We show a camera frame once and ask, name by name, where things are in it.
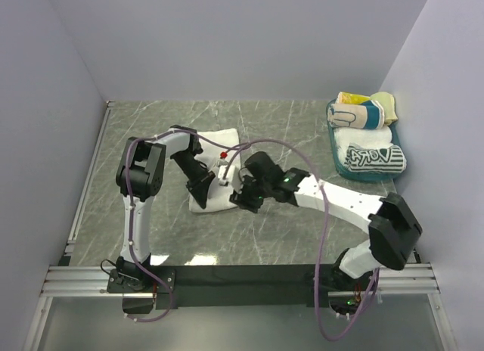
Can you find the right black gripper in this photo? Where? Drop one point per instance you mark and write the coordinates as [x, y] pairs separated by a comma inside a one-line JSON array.
[[242, 200]]

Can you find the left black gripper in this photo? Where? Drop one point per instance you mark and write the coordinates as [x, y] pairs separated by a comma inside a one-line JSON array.
[[200, 187]]

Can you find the white terry towel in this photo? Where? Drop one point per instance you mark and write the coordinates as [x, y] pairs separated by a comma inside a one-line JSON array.
[[218, 195]]

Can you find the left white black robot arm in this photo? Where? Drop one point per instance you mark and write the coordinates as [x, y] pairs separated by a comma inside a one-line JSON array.
[[139, 177]]

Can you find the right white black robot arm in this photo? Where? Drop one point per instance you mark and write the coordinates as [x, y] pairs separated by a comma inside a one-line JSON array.
[[392, 228]]

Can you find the teal tray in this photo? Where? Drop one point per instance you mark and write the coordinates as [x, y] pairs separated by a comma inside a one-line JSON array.
[[340, 153]]

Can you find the yellow patterned rolled towel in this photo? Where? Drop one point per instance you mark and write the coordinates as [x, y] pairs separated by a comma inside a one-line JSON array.
[[353, 99]]

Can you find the beige teal rolled towel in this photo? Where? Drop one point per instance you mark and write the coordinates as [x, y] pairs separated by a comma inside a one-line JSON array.
[[366, 116]]

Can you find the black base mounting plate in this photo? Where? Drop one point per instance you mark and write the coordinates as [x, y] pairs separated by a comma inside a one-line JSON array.
[[252, 285]]

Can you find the black white striped rolled towel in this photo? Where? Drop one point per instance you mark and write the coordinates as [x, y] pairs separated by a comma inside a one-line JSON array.
[[390, 160]]

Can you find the pale yellow rolled towel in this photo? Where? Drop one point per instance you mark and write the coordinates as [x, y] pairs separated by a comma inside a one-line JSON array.
[[387, 102]]

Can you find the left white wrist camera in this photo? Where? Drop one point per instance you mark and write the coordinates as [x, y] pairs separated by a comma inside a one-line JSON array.
[[227, 169]]

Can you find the aluminium rail frame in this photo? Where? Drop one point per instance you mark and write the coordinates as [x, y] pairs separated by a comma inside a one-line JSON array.
[[415, 278]]

